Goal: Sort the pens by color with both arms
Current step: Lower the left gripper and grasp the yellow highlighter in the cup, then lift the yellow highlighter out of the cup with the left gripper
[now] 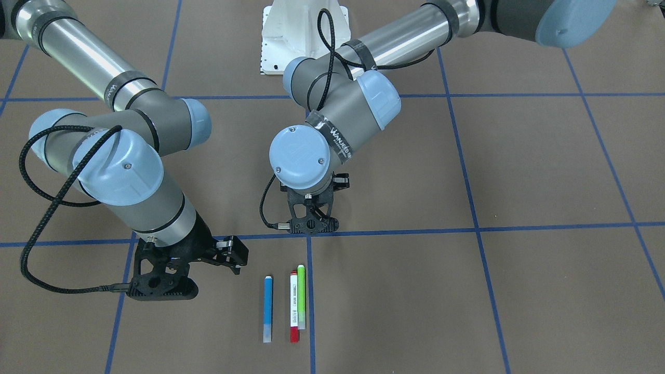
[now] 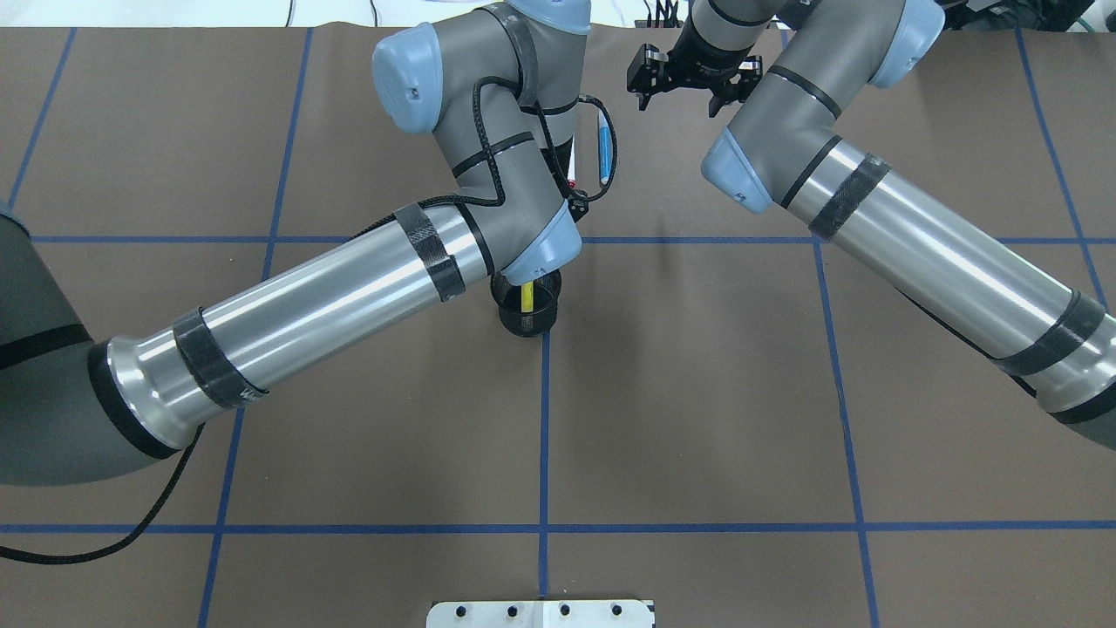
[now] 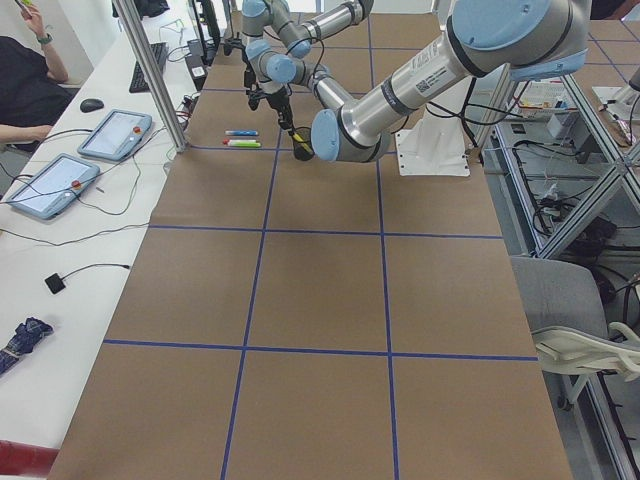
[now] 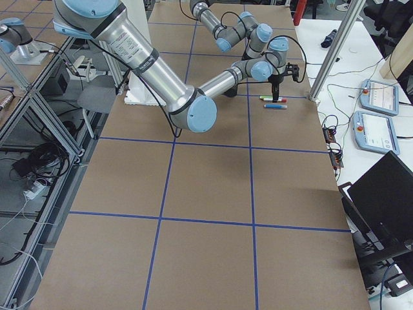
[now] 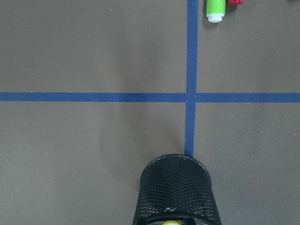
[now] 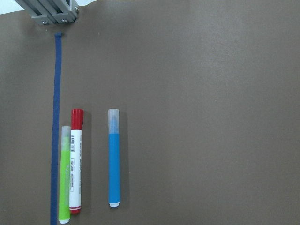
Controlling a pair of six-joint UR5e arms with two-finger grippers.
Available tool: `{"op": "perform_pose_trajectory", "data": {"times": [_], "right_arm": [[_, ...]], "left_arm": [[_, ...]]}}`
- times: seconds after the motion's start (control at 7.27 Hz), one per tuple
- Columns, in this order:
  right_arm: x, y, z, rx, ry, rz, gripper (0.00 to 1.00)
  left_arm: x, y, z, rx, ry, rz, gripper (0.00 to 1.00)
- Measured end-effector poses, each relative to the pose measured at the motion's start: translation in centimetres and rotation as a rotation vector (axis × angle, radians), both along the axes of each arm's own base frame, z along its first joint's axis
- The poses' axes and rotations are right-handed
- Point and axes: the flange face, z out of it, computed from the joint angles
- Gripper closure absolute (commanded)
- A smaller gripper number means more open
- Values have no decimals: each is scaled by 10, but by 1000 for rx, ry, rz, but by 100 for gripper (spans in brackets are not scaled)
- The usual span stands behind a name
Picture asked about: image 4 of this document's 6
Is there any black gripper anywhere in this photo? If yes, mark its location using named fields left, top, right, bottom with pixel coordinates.
left=269, top=74, right=284, bottom=103

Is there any red white marker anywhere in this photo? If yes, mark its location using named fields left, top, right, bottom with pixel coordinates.
left=261, top=98, right=287, bottom=103

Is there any blue highlighter pen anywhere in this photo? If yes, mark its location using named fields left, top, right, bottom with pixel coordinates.
left=264, top=104, right=288, bottom=109

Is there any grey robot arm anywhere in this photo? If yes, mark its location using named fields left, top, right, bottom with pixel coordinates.
left=54, top=1, right=288, bottom=132
left=190, top=1, right=273, bottom=60

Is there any folded blue umbrella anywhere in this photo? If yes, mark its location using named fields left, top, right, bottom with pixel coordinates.
left=320, top=29, right=337, bottom=48

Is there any left teach pendant tablet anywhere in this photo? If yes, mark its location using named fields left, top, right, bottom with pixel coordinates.
left=359, top=79, right=399, bottom=116

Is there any teach pendant tablet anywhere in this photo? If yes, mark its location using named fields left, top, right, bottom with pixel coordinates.
left=359, top=79, right=399, bottom=116
left=352, top=111, right=400, bottom=155

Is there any right teach pendant tablet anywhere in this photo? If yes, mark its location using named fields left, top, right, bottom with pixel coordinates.
left=352, top=111, right=400, bottom=155

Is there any black laptop on stand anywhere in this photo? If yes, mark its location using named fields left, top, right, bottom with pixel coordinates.
left=339, top=151, right=412, bottom=248

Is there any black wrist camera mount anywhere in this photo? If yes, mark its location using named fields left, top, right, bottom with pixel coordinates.
left=284, top=63, right=299, bottom=83

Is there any black braided cable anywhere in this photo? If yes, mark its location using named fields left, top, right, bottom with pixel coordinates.
left=264, top=34, right=307, bottom=81

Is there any aluminium frame post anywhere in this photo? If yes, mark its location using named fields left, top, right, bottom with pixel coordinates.
left=308, top=0, right=366, bottom=101

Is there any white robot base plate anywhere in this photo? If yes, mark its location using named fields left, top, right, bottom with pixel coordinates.
left=123, top=0, right=157, bottom=105

